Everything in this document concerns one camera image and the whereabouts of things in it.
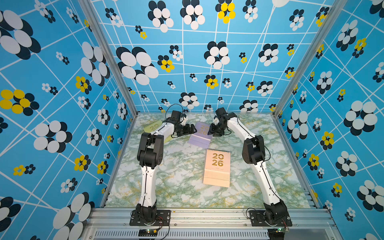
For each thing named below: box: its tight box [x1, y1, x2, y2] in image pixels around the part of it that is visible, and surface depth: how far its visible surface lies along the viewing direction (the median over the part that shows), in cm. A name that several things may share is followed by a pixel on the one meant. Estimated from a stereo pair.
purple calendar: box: [187, 121, 213, 149], surface depth 107 cm
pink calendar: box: [203, 149, 231, 188], surface depth 88 cm
